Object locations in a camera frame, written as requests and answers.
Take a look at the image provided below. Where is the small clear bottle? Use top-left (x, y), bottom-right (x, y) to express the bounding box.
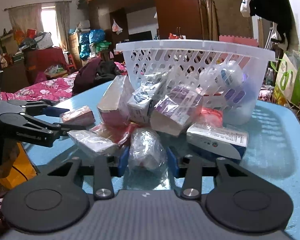
top-left (128, 128), bottom-right (167, 172)

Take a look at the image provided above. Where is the white bottle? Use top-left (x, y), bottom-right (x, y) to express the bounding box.
top-left (199, 60), bottom-right (246, 95)

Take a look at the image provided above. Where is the pink floral bedding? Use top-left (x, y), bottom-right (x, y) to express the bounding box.
top-left (0, 72), bottom-right (78, 102)

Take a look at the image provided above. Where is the white wrapped flat packet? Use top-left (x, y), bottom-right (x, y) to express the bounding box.
top-left (68, 130), bottom-right (119, 158)

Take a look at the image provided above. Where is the white blue medicine box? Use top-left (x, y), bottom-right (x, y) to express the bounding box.
top-left (186, 124), bottom-right (249, 163)

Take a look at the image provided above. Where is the pink wrapped small packet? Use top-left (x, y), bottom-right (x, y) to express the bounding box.
top-left (60, 106), bottom-right (95, 127)

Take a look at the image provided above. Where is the purple white wrapped box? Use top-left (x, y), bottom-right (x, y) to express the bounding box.
top-left (150, 86), bottom-right (203, 137)

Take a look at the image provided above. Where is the white pink tissue box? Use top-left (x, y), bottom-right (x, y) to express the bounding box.
top-left (97, 75), bottom-right (134, 127)

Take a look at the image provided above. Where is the grey white wrapped box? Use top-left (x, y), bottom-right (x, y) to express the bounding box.
top-left (127, 75), bottom-right (166, 124)

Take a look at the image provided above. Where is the red wrapped packet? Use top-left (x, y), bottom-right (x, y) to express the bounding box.
top-left (196, 107), bottom-right (223, 128)

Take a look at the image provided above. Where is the dark purple clothing pile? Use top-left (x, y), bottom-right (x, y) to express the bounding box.
top-left (72, 57), bottom-right (121, 96)

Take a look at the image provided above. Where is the window curtain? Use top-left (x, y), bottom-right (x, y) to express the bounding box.
top-left (7, 3), bottom-right (44, 33)

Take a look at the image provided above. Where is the white plastic laundry basket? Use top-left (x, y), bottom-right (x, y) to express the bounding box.
top-left (116, 39), bottom-right (275, 125)

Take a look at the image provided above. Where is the pink foam mat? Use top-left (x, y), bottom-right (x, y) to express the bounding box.
top-left (219, 35), bottom-right (258, 47)

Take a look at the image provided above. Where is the brown wooden door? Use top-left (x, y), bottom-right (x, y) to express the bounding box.
top-left (213, 0), bottom-right (253, 38)

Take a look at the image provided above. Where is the green white shopping bag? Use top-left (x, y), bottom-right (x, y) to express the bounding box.
top-left (270, 47), bottom-right (300, 107)

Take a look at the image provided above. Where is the dark red wooden wardrobe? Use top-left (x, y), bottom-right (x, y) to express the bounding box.
top-left (87, 0), bottom-right (203, 46)

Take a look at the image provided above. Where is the white black hanging garment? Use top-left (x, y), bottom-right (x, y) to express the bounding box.
top-left (240, 0), bottom-right (297, 51)

